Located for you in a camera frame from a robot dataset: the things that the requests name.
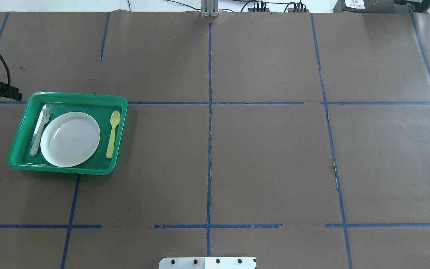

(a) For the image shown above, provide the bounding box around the white round plate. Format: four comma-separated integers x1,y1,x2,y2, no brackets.
40,112,101,167

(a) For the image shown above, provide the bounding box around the black computer box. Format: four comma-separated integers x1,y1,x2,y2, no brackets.
333,0,410,14

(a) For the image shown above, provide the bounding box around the yellow plastic spoon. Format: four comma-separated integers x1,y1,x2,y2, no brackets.
106,110,121,159

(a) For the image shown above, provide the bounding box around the green plastic tray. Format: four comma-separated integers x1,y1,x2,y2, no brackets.
7,92,128,175

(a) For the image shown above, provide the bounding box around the brown paper table cover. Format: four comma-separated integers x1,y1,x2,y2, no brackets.
0,10,430,269

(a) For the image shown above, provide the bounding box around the clear plastic fork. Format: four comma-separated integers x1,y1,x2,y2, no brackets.
29,104,50,156

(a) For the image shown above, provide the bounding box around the aluminium frame post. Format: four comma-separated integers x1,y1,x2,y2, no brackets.
200,0,220,18

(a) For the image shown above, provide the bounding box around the white pedestal base plate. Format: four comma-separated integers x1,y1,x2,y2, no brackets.
158,256,257,269

